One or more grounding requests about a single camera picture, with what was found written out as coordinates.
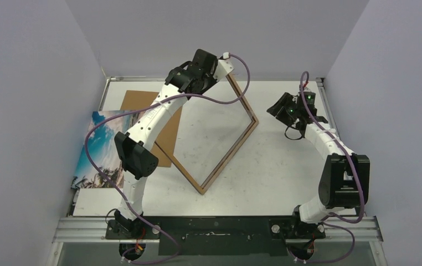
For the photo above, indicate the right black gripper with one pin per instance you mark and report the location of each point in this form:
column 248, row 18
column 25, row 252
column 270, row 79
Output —
column 282, row 106

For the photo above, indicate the clear acrylic glass sheet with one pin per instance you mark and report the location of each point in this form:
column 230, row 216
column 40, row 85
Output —
column 208, row 130

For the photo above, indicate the blue wooden picture frame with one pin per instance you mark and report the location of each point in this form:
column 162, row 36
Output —
column 217, row 170

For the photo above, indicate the brown cardboard backing board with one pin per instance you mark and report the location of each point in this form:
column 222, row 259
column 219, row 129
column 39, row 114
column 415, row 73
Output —
column 166, row 140

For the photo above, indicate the beach landscape photo print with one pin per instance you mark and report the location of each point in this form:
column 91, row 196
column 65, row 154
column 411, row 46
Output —
column 102, row 149

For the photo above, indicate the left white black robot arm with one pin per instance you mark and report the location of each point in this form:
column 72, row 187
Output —
column 134, row 146

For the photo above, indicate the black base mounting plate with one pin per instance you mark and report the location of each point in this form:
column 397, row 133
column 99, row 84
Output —
column 223, row 235

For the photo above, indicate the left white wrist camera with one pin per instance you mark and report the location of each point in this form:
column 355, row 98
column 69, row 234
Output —
column 224, row 67

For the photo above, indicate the aluminium front rail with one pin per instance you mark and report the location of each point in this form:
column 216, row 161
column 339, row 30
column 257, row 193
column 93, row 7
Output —
column 93, row 230

